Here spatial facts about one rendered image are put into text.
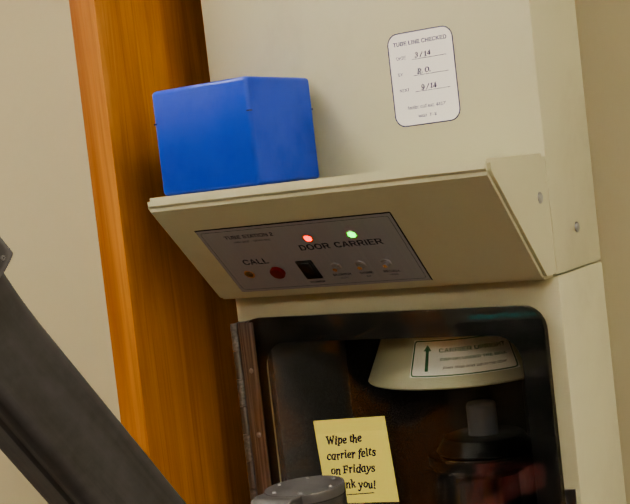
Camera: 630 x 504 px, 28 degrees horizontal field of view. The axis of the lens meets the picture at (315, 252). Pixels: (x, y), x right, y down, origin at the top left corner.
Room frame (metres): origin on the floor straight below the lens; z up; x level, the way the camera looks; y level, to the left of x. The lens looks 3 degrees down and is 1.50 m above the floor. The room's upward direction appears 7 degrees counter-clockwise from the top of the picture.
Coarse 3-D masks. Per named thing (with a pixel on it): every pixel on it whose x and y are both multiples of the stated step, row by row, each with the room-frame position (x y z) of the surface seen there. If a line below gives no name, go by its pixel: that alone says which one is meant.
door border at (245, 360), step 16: (240, 336) 1.16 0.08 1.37; (240, 352) 1.16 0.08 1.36; (256, 352) 1.15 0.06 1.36; (240, 368) 1.16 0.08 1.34; (256, 368) 1.15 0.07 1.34; (256, 384) 1.15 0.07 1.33; (256, 400) 1.16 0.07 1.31; (256, 416) 1.16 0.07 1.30; (256, 432) 1.16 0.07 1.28; (256, 448) 1.16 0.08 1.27; (256, 464) 1.16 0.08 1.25; (256, 480) 1.16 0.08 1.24
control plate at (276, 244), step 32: (288, 224) 1.03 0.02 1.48; (320, 224) 1.02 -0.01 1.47; (352, 224) 1.01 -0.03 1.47; (384, 224) 0.99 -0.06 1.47; (224, 256) 1.10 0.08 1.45; (256, 256) 1.08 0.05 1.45; (288, 256) 1.07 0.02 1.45; (320, 256) 1.05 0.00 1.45; (352, 256) 1.04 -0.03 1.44; (384, 256) 1.03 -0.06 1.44; (416, 256) 1.01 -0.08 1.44; (256, 288) 1.12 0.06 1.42; (288, 288) 1.10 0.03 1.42
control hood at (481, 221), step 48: (240, 192) 1.03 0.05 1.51; (288, 192) 1.00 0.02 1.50; (336, 192) 0.98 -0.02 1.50; (384, 192) 0.96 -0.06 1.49; (432, 192) 0.95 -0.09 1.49; (480, 192) 0.93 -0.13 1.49; (528, 192) 0.97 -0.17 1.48; (192, 240) 1.09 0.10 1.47; (432, 240) 0.99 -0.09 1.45; (480, 240) 0.97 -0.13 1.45; (528, 240) 0.96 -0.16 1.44; (336, 288) 1.08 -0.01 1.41; (384, 288) 1.07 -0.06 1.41
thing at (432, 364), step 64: (256, 320) 1.15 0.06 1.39; (320, 320) 1.11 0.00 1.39; (384, 320) 1.07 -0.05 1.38; (448, 320) 1.04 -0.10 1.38; (512, 320) 1.01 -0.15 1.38; (320, 384) 1.12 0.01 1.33; (384, 384) 1.08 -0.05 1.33; (448, 384) 1.04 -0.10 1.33; (512, 384) 1.01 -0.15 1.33; (448, 448) 1.05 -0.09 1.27; (512, 448) 1.01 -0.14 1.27
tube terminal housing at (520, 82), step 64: (256, 0) 1.14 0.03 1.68; (320, 0) 1.11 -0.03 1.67; (384, 0) 1.08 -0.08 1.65; (448, 0) 1.04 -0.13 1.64; (512, 0) 1.02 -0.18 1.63; (256, 64) 1.15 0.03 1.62; (320, 64) 1.11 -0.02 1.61; (384, 64) 1.08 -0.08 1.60; (512, 64) 1.02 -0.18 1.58; (576, 64) 1.09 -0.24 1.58; (320, 128) 1.12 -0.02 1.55; (384, 128) 1.08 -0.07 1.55; (448, 128) 1.05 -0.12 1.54; (512, 128) 1.02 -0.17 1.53; (576, 128) 1.08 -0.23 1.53; (576, 192) 1.06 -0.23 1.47; (576, 256) 1.05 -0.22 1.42; (576, 320) 1.03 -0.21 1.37; (576, 384) 1.02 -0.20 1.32; (576, 448) 1.01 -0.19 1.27
